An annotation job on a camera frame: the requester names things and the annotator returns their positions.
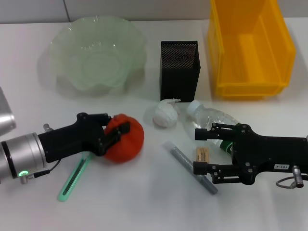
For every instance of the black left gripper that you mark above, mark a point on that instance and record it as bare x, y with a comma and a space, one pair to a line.
72, 139

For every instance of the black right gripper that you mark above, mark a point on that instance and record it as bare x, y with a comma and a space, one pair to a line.
269, 151

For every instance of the red-orange toy orange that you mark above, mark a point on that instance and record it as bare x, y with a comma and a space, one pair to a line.
131, 144

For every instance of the clear water bottle green label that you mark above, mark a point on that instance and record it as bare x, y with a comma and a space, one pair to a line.
207, 115

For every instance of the white paper ball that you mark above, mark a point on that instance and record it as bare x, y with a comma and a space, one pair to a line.
164, 115

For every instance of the grey marker pen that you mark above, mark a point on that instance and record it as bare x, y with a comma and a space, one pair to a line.
178, 156

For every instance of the mint green utility knife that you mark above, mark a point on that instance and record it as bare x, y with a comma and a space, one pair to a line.
72, 178

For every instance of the pale green glass fruit plate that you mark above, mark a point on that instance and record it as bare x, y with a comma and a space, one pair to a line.
96, 57

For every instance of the black mesh pen holder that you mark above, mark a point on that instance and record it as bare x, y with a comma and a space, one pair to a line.
178, 79

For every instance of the small beige wooden block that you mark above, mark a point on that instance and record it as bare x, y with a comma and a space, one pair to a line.
201, 154

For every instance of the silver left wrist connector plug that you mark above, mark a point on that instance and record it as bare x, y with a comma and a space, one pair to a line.
47, 127

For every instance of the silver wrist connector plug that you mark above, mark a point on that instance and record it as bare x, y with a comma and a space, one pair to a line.
299, 173
47, 127

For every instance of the silver right wrist connector plug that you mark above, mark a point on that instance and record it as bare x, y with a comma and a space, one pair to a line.
299, 173

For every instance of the yellow plastic bin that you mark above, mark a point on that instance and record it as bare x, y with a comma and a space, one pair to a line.
252, 60

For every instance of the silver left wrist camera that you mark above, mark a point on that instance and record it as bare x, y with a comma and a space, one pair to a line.
6, 113

